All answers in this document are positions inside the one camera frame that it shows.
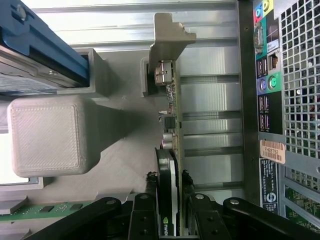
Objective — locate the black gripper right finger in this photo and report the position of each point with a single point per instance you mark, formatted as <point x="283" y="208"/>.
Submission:
<point x="205" y="220"/>

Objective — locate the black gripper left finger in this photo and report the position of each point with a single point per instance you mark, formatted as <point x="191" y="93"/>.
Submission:
<point x="145" y="220"/>

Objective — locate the green RAM stick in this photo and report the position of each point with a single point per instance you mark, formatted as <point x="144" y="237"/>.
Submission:
<point x="50" y="208"/>

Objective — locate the orange barcode sticker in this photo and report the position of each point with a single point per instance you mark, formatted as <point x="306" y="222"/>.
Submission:
<point x="272" y="151"/>

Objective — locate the dark grey open PC case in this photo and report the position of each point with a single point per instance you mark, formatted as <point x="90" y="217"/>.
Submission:
<point x="247" y="100"/>

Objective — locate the grey printed parts rack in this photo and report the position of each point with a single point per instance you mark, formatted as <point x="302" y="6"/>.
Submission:
<point x="50" y="135"/>

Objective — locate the hard disk with blue rails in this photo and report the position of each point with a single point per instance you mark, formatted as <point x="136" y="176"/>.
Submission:
<point x="25" y="65"/>

